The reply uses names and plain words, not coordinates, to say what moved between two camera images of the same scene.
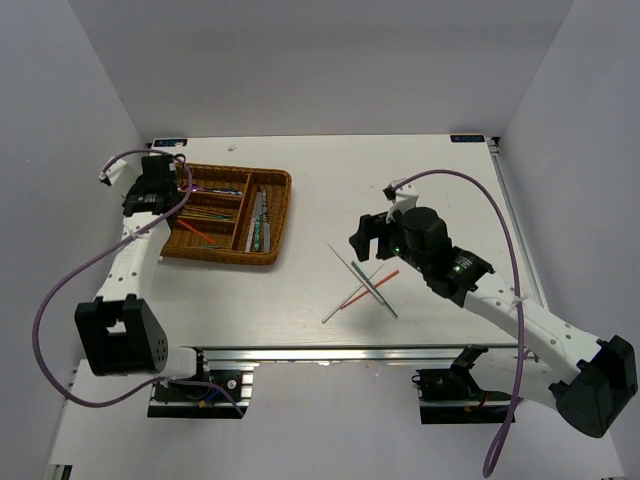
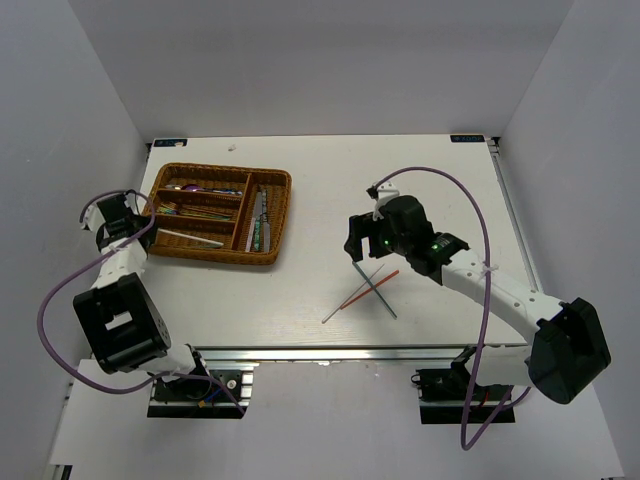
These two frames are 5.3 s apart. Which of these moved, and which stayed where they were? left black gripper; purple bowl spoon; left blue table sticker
Moved: left black gripper
Stayed: purple bowl spoon; left blue table sticker
